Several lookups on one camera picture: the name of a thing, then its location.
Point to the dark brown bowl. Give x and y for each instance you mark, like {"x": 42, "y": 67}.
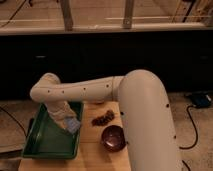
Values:
{"x": 112, "y": 138}

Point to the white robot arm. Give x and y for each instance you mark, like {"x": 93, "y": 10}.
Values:
{"x": 145, "y": 113}

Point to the black power adapter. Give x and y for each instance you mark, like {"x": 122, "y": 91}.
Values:
{"x": 200, "y": 100}

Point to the brown pine cone object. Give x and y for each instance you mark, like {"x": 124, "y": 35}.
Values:
{"x": 104, "y": 119}

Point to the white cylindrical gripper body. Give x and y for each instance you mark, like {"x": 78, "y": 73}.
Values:
{"x": 59, "y": 111}

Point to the green plastic tray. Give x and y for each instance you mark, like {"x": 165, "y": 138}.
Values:
{"x": 46, "y": 140}

